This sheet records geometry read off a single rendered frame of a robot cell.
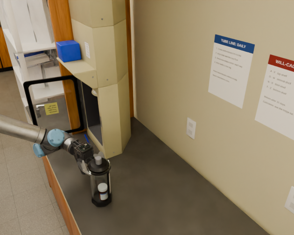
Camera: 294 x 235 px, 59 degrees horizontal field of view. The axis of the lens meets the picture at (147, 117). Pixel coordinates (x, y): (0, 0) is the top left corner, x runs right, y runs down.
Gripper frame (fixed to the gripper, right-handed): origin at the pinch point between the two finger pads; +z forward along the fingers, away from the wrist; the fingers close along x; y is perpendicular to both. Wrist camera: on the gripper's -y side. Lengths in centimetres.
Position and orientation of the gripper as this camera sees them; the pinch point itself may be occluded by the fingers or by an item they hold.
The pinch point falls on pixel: (99, 169)
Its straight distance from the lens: 124.1
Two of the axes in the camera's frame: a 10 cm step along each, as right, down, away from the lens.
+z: 7.2, 3.5, -6.0
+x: 6.9, -3.6, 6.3
